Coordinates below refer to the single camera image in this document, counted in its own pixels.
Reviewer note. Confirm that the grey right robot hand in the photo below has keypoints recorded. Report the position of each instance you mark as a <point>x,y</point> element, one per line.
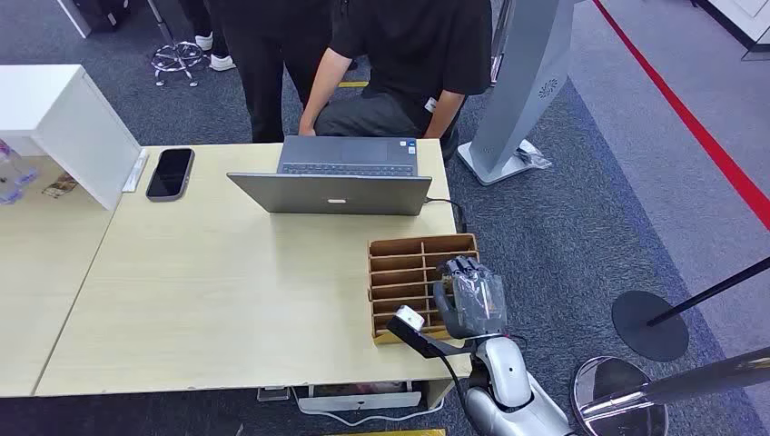
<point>475,301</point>

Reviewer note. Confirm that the person's right hand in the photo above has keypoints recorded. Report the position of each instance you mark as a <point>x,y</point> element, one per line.
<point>307,128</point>

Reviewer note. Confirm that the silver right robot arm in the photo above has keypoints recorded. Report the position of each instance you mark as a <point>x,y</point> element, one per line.
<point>508,373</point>

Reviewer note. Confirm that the person's right forearm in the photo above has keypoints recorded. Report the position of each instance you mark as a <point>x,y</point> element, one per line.
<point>325,84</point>

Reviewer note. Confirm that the person's left forearm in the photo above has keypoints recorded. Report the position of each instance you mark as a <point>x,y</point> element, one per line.
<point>444,114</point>

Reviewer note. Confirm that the standing person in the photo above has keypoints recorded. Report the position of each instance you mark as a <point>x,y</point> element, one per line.
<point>264,72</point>

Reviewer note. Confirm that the wooden card organizer box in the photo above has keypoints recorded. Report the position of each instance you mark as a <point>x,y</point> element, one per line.
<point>397,265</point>

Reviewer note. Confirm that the seated person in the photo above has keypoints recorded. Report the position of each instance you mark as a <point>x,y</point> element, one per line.
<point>415,42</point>

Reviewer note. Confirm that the printed brochure card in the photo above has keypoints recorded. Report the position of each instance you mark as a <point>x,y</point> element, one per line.
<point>59,186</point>

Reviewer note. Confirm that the short yellow floor tape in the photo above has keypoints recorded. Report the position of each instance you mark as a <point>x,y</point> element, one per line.
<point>353,84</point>

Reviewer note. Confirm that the grey laptop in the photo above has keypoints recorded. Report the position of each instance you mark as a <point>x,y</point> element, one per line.
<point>331,192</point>

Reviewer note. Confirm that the black smartphone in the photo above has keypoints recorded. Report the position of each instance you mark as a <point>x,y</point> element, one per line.
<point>170,174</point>

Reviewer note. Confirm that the chrome chair base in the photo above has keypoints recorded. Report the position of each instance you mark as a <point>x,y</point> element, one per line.
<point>176,57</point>

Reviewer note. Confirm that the white panel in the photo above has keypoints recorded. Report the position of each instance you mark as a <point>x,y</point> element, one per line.
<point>361,402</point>

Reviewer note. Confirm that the clear plastic bag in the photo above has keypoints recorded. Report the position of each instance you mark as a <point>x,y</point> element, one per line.
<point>532,156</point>

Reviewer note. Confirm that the white flat strip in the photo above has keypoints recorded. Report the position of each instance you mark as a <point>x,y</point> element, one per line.
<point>135,171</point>

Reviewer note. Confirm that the grey kiosk stand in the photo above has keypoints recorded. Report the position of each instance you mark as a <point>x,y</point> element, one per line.
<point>523,72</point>

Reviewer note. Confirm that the white shelf box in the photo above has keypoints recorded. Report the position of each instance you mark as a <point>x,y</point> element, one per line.
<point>72,132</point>

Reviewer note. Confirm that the black and white cabinet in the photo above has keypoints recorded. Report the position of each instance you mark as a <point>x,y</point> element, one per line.
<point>96,15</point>

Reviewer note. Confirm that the red floor tape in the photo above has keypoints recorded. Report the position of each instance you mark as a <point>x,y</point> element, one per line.
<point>692,117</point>

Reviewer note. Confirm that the clear water bottle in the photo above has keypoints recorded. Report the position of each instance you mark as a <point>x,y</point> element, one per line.
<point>18,165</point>
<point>9,194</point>

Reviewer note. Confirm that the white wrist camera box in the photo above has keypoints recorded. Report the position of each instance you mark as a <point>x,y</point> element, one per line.
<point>410,317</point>

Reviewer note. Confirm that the black stanchion post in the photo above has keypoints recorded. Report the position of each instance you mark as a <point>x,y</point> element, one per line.
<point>649,328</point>

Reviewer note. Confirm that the chrome stanchion post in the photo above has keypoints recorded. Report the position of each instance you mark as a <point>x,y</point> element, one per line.
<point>662,391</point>

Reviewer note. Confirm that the grey desk bracket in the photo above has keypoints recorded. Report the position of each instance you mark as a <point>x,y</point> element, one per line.
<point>274,395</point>

